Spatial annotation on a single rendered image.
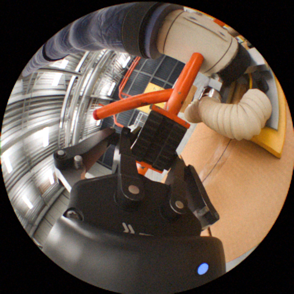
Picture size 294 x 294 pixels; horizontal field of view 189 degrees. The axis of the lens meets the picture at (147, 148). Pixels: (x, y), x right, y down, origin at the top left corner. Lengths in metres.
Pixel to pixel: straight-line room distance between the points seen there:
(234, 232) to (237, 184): 0.08
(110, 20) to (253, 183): 0.34
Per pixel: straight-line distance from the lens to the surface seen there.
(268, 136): 0.15
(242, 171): 0.18
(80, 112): 5.98
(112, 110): 0.17
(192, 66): 0.17
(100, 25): 0.24
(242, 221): 0.16
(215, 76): 0.21
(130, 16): 0.19
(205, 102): 0.16
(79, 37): 0.29
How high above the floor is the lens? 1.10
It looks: 5 degrees down
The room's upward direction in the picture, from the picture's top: 65 degrees counter-clockwise
